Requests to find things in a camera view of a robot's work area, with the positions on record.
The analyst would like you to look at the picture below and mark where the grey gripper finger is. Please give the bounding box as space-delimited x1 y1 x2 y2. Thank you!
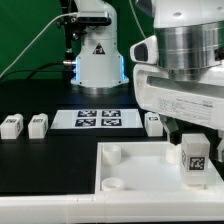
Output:
217 131 224 163

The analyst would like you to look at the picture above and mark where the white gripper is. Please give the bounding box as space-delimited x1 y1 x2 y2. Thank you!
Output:
130 35 224 145

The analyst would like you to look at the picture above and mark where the white square table top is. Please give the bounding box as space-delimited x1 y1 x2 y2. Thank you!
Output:
94 141 224 195

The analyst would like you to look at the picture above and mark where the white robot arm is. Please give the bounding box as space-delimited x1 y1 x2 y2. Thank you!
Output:
71 0 224 149

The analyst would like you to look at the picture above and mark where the white L-shaped obstacle fence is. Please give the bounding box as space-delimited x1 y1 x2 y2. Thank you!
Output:
0 143 224 224

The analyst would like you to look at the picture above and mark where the white marker base plate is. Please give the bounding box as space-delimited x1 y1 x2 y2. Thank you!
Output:
51 109 143 130

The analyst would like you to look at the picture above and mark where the grey depth camera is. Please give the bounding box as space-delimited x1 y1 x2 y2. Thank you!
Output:
76 11 111 26

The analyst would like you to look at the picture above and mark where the black cable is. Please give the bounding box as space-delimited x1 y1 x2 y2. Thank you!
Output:
0 62 68 83

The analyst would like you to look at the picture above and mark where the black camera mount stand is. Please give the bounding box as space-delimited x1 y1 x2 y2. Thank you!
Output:
57 0 85 85

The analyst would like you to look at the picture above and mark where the white camera cable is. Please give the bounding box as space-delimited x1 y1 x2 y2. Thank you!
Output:
0 11 79 79

